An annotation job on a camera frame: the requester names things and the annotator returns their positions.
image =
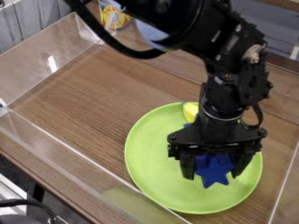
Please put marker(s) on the clear acrylic enclosure wall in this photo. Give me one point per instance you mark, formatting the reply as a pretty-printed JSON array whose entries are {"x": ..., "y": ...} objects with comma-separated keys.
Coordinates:
[{"x": 81, "y": 93}]

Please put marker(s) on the yellow banana-shaped sponge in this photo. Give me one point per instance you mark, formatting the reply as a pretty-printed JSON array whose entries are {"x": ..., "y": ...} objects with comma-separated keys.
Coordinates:
[{"x": 189, "y": 109}]

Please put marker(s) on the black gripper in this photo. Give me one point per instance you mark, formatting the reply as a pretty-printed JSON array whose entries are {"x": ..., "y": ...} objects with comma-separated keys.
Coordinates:
[{"x": 229, "y": 138}]

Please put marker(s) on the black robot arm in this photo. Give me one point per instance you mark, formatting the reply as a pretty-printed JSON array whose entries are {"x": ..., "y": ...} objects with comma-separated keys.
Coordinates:
[{"x": 207, "y": 29}]

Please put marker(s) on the green plate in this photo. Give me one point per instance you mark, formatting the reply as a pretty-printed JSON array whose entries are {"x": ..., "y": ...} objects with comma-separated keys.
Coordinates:
[{"x": 156, "y": 174}]

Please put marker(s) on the blue star-shaped block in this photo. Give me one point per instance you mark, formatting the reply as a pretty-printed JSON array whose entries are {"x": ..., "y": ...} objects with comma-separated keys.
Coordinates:
[{"x": 211, "y": 168}]

